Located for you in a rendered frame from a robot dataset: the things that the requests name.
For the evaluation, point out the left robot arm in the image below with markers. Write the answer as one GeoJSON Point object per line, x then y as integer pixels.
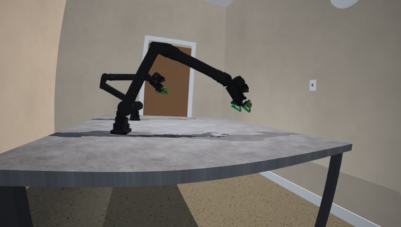
{"type": "Point", "coordinates": [155, 78]}

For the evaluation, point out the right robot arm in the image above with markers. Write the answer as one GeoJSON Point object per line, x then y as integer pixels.
{"type": "Point", "coordinates": [125, 107]}

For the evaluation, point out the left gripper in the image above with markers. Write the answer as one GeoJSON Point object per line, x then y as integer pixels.
{"type": "Point", "coordinates": [160, 90]}

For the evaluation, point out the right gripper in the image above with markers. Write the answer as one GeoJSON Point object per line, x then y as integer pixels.
{"type": "Point", "coordinates": [238, 102]}

